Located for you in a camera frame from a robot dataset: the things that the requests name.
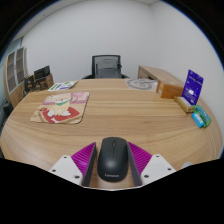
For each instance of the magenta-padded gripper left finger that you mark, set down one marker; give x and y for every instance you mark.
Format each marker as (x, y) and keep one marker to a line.
(65, 168)

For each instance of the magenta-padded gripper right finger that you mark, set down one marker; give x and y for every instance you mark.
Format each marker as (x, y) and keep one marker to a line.
(157, 166)

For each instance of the black computer mouse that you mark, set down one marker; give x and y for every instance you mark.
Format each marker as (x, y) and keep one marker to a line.
(112, 160)

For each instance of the cartoon dog print mouse pad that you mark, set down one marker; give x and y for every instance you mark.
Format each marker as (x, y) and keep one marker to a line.
(61, 107)

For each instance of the small blue box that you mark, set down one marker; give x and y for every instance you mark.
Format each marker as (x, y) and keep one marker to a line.
(197, 120)

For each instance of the flat yellow box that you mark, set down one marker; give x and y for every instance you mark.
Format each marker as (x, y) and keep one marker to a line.
(184, 104)

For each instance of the green box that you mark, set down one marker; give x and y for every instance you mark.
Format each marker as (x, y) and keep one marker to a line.
(204, 115)

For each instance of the orange cardboard box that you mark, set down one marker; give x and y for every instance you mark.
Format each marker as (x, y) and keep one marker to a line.
(168, 90)

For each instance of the green and purple sticker sheet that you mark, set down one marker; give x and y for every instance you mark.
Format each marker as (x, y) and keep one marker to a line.
(62, 85)

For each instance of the black leather armchair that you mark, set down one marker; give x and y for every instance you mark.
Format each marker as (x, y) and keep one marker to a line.
(5, 110)

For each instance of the purple card package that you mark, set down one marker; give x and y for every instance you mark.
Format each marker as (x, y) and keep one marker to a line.
(192, 87)

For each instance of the large dark brown box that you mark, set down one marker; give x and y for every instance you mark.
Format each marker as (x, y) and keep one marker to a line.
(45, 83)

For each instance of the small dark brown box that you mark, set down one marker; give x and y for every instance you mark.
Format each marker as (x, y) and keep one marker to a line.
(29, 84)

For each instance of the black box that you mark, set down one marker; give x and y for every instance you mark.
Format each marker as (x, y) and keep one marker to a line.
(41, 72)

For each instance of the grey backpack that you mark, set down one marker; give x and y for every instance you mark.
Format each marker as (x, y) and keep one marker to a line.
(108, 69)

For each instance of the wooden shelf unit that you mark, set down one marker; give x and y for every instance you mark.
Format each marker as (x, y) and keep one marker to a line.
(13, 73)

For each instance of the black mesh office chair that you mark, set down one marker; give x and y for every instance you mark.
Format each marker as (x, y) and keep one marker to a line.
(96, 59)

